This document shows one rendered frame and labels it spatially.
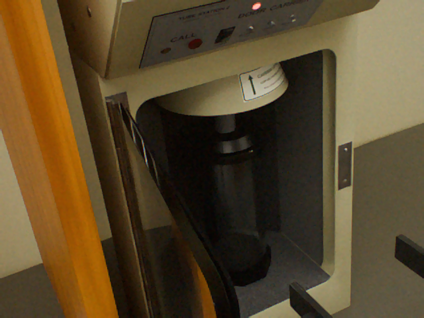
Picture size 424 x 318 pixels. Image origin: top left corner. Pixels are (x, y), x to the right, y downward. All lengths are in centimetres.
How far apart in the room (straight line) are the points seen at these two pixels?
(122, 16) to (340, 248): 52
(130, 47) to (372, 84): 95
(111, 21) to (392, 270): 70
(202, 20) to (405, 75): 99
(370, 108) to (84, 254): 99
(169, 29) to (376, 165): 88
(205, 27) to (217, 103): 16
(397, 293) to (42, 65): 70
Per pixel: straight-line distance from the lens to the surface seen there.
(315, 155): 80
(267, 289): 86
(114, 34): 49
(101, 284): 57
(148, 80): 59
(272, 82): 70
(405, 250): 64
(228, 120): 76
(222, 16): 53
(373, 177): 127
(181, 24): 51
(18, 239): 114
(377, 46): 137
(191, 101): 68
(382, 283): 100
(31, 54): 46
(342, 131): 76
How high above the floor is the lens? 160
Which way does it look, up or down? 29 degrees down
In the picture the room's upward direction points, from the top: 7 degrees counter-clockwise
